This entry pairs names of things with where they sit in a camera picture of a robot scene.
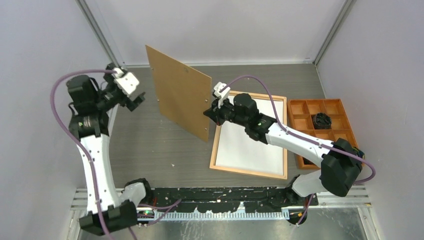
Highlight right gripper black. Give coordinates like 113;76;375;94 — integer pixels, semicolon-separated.
204;94;248;128

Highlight brown fibreboard backing board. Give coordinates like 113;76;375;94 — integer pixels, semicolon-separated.
145;45;212;142

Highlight glossy colour photo print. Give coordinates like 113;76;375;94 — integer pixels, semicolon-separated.
215;96;286;176

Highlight light wooden picture frame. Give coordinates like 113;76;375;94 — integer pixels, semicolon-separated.
208;90;288;180

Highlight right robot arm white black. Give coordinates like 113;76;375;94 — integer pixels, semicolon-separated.
203;93;363;205

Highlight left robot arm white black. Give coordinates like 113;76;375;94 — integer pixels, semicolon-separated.
66;63;154;236

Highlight orange compartment tray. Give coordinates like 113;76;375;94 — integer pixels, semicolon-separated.
287;99;365;158

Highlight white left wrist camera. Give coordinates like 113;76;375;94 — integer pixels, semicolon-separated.
112;67;140;97

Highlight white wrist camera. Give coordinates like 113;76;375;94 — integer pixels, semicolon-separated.
212;81;231;108
112;67;140;97

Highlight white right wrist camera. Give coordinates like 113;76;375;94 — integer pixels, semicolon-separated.
212;81;231;108

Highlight aluminium left side rail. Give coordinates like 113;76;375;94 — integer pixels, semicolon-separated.
105;67;128;133

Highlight aluminium rail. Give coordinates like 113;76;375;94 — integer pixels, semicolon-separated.
70;185;372;211
105;67;128;133

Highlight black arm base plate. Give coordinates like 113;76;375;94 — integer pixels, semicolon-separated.
138;186;318;214

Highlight aluminium front rail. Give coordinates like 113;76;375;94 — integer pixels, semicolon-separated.
70;185;372;211

